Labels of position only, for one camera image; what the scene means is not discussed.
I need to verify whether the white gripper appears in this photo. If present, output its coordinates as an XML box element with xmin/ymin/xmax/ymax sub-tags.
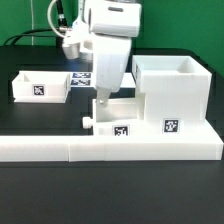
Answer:
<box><xmin>93</xmin><ymin>35</ymin><xmax>131</xmax><ymax>107</ymax></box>

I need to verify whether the white drawer tray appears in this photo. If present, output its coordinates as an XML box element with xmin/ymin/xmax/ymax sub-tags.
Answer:
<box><xmin>82</xmin><ymin>98</ymin><xmax>144</xmax><ymax>137</ymax></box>
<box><xmin>12</xmin><ymin>71</ymin><xmax>71</xmax><ymax>103</ymax></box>

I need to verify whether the white drawer cabinet box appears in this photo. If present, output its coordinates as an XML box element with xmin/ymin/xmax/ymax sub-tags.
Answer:
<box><xmin>132</xmin><ymin>55</ymin><xmax>212</xmax><ymax>133</ymax></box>

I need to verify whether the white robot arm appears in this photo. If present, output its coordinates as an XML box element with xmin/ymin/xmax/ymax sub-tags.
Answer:
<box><xmin>63</xmin><ymin>0</ymin><xmax>142</xmax><ymax>106</ymax></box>

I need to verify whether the marker tag sheet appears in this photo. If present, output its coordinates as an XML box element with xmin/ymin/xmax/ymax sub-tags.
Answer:
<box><xmin>71</xmin><ymin>72</ymin><xmax>135</xmax><ymax>90</ymax></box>

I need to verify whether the white L-shaped fence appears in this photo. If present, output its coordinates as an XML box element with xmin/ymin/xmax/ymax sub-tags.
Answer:
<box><xmin>0</xmin><ymin>119</ymin><xmax>223</xmax><ymax>162</ymax></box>

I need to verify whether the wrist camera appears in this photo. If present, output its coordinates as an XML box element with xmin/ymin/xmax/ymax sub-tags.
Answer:
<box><xmin>62</xmin><ymin>23</ymin><xmax>93</xmax><ymax>61</ymax></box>

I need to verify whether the black cable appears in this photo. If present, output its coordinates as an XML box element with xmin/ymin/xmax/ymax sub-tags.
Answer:
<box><xmin>2</xmin><ymin>0</ymin><xmax>73</xmax><ymax>47</ymax></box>

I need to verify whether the white cable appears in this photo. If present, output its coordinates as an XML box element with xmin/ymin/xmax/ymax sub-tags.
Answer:
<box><xmin>47</xmin><ymin>0</ymin><xmax>68</xmax><ymax>38</ymax></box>

